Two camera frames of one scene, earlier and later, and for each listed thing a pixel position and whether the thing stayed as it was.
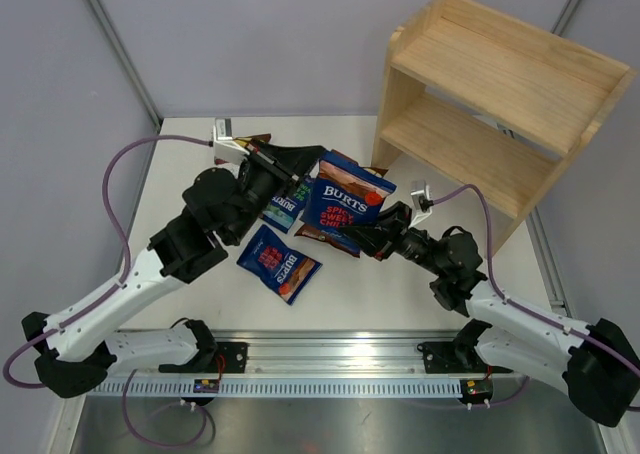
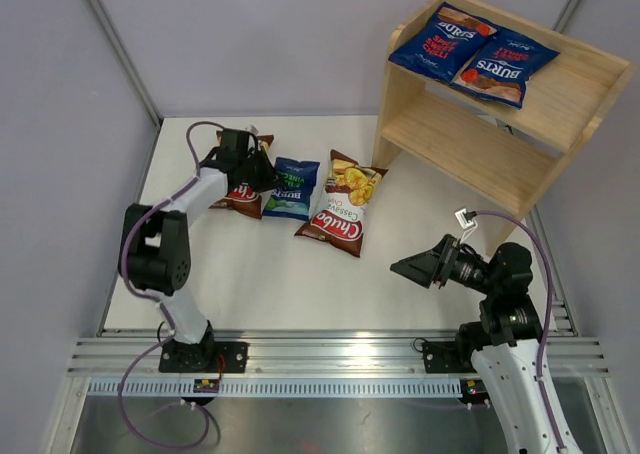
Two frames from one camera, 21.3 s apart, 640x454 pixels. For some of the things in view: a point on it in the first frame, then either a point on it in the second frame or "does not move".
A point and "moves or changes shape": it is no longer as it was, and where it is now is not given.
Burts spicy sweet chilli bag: [342, 198] -> [443, 43]
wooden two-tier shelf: [489, 107] does not move
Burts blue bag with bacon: [283, 271] -> [499, 69]
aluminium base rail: [340, 353] does not move
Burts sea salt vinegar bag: [283, 209] moves or changes shape
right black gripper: [381, 237] -> [435, 264]
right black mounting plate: [441, 358] does not move
